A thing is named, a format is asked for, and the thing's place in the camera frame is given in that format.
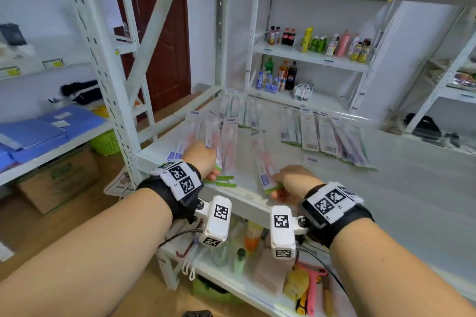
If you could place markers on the pile of snack packets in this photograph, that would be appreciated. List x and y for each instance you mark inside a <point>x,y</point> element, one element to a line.
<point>465,81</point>

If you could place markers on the green plastic basket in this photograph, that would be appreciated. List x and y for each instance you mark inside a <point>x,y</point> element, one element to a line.
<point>106,144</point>

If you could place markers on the clear plastic bottle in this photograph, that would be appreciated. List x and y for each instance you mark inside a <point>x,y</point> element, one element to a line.
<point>220,255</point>

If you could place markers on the cluster of water and soda bottles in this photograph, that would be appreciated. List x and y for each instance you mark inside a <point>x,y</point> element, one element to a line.
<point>291,75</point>

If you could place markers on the black shoes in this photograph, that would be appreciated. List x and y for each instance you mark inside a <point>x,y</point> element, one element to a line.
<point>80,92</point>

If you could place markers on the cluster of small white cartons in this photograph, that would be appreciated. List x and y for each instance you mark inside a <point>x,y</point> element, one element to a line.
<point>303,92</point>

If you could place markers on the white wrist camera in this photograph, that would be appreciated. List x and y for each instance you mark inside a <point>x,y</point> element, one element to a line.
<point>217,225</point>
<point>282,238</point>

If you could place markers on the orange plastic bottle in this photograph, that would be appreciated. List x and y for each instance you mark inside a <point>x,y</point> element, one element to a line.
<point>253,237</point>

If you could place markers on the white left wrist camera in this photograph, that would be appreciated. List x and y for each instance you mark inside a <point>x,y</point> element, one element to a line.
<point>217,225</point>

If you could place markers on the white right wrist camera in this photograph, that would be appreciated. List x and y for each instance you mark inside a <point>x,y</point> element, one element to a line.
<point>282,238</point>

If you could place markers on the stack of blue folders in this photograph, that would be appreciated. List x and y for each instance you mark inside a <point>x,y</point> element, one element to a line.
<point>44,131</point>

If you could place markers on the green printed cardboard box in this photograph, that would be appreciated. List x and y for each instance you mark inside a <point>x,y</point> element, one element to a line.
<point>55,183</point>

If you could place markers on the yellow plastic bottle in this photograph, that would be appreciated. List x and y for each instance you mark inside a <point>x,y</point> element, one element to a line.
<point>295,285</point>

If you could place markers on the person's left forearm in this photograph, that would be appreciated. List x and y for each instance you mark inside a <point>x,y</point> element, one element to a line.
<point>82,257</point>

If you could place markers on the pink toothbrush packet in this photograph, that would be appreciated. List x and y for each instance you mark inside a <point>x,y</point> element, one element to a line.
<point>264,160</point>

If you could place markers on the red-brown wooden door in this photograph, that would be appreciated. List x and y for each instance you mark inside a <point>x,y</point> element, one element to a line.
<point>167,49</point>

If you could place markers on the row of colourful bottles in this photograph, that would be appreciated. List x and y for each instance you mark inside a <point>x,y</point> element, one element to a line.
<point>306,40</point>

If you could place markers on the pink plastic scraper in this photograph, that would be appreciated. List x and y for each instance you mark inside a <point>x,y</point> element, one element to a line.
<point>312,283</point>

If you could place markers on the person's right hand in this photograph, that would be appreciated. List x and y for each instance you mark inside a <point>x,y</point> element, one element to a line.
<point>301,181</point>

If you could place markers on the black pouch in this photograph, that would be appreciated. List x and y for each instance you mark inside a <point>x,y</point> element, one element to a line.
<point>422,127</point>

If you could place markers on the person's left hand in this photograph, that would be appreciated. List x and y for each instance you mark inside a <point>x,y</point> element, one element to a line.
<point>202,157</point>

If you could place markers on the green bag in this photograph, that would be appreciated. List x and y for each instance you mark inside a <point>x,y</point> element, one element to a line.
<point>215,290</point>

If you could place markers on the black mesh pen holder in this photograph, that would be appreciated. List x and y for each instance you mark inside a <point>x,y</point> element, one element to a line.
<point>13,34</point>

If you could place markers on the pile of mixed toothbrush packets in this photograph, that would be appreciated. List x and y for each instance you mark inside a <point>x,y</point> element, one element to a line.
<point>327,138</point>

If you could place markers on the stack of pink cloths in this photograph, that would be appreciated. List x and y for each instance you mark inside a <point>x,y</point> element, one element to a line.
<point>271,272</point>

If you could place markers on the white drinks shelving unit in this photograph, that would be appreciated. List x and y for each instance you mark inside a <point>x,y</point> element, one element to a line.
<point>316,58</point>

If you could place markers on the person's right forearm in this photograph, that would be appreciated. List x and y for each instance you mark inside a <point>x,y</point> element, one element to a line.
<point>394,276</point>

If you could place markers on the white snack shelving unit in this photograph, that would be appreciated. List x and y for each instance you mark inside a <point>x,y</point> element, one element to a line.
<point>453,94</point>

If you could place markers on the cartoon print bag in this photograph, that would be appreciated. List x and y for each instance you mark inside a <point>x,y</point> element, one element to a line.
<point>119,185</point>

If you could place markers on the row of pink toothbrush packets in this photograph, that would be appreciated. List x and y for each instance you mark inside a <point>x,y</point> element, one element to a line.
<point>228,142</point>

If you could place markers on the small green bottle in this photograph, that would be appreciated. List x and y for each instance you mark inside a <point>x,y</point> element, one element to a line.
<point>240,263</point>

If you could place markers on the white metal shelf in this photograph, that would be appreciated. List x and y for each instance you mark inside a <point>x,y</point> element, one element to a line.
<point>409,186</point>

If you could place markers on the hanging paper sheets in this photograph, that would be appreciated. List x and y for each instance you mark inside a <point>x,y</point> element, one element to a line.
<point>112,12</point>

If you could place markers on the white stationery rack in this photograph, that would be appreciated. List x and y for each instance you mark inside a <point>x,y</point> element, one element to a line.
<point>55,149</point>

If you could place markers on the yellow and orange shoes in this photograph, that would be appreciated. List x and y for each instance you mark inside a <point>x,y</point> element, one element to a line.
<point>101,111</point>

